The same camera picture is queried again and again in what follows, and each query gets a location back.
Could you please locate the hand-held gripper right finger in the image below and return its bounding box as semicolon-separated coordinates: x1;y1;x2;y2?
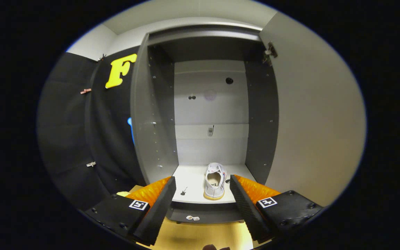
230;174;325;243

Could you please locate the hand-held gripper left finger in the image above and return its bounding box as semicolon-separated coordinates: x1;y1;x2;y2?
82;176;177;246

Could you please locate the white canvas shoe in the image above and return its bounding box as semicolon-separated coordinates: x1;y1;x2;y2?
204;162;227;200

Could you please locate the grey shoe cabinet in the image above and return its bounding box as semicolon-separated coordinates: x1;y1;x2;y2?
130;24;280;224

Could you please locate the light cabinet shelf board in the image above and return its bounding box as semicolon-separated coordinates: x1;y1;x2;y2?
172;164;257;204

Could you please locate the metal door hinge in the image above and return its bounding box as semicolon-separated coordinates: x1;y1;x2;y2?
262;42;278;66

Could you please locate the black backdrop cloth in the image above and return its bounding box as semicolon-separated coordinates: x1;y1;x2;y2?
37;45;148;212

